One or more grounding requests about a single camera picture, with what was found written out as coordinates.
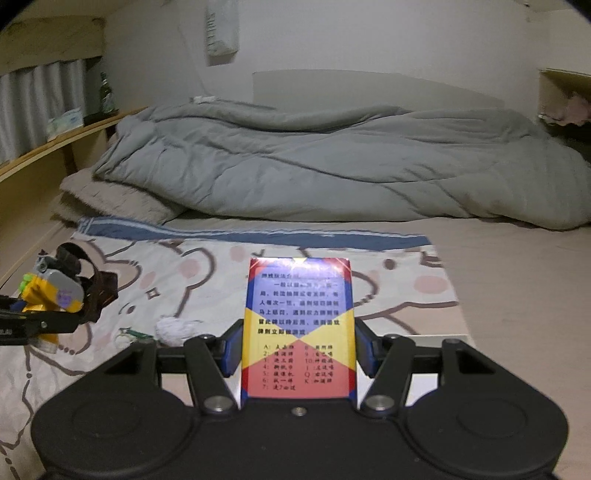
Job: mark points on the cartoon bear printed blanket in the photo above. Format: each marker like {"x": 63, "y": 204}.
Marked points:
{"x": 184, "y": 277}

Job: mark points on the wooden bedside ledge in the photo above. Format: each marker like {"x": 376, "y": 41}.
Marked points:
{"x": 55, "y": 147}

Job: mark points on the green glass bottle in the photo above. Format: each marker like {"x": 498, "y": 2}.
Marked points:
{"x": 107, "y": 99}

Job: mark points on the green clip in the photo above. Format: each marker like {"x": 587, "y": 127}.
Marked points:
{"x": 138, "y": 335}

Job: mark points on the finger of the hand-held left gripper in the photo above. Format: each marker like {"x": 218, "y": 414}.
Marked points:
{"x": 7, "y": 302}
{"x": 60, "y": 321}

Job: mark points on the grey duvet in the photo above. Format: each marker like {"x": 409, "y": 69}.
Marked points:
{"x": 323, "y": 161}

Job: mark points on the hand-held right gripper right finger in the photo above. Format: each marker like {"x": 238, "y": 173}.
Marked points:
{"x": 364, "y": 351}

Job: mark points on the grey curtain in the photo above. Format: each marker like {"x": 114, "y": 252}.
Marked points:
{"x": 32, "y": 106}

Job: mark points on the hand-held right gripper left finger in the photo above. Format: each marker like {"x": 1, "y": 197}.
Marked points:
{"x": 231, "y": 351}

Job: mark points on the pale tissue pack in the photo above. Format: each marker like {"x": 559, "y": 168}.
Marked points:
{"x": 64, "y": 123}

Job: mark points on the colourful card box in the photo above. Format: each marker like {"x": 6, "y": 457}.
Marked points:
{"x": 300, "y": 323}

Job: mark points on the wooden shelf unit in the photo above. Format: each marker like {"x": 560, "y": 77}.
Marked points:
{"x": 554, "y": 87}

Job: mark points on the white hanging bag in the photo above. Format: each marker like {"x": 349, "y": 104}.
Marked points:
{"x": 221, "y": 27}

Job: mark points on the pink cloth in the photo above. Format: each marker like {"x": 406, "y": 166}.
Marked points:
{"x": 577, "y": 108}

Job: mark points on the beige folded blanket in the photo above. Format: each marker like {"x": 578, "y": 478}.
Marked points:
{"x": 115, "y": 198}

